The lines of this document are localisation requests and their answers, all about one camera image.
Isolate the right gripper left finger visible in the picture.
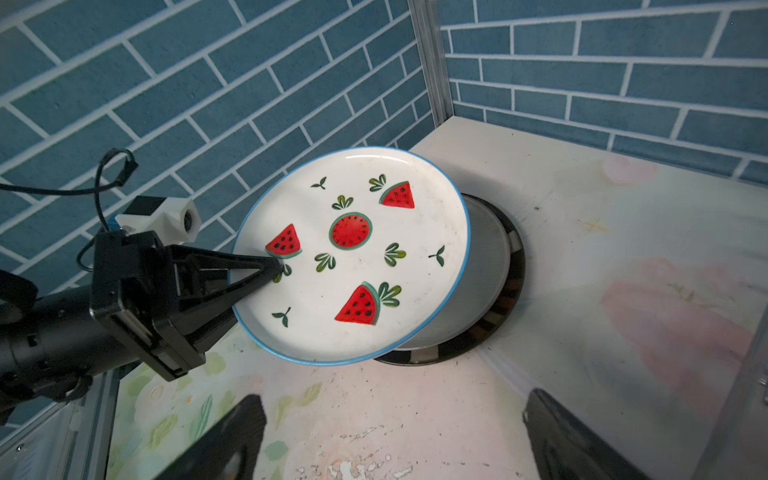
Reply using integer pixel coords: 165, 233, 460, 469
157, 395, 267, 480

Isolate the strawberry print blue rim plate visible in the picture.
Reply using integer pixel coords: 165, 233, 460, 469
233, 147, 471, 366

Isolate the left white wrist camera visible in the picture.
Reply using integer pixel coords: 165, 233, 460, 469
107, 196, 202, 245

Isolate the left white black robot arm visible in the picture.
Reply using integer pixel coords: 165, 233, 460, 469
1, 231, 282, 421

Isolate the dark patterned rim plate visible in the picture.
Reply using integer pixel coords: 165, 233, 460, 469
376, 196, 526, 367

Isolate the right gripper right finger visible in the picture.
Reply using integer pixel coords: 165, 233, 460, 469
523, 388, 647, 480

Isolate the silver wire dish rack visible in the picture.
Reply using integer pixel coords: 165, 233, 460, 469
693, 315, 767, 479

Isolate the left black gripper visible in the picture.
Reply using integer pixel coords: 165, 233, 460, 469
90, 231, 282, 381

